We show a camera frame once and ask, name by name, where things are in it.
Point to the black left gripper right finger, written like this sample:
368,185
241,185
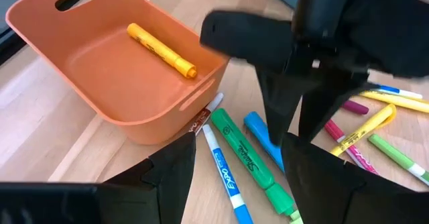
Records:
315,183

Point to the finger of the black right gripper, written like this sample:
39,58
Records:
318,110
278,100

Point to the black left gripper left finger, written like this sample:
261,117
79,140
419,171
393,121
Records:
151,190

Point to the pink thin marker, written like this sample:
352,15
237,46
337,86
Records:
333,130

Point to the blue thick highlighter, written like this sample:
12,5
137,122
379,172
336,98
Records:
254,125

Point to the purple thin marker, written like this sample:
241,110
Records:
357,107

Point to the yellow clip highlighter pen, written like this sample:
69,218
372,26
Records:
368,126

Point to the green and white thin marker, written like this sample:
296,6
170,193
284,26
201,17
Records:
392,152

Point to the yellow slim highlighter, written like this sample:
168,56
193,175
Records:
402,101

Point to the blue and white Expo marker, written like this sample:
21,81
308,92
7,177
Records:
409,93
224,173

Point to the orange-yellow thick highlighter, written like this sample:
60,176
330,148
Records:
157,49

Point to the green Sharpie marker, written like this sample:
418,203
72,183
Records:
244,150

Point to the brown thin Expo marker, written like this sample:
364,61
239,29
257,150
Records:
206,111

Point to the orange plastic bin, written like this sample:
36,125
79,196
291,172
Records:
100,69

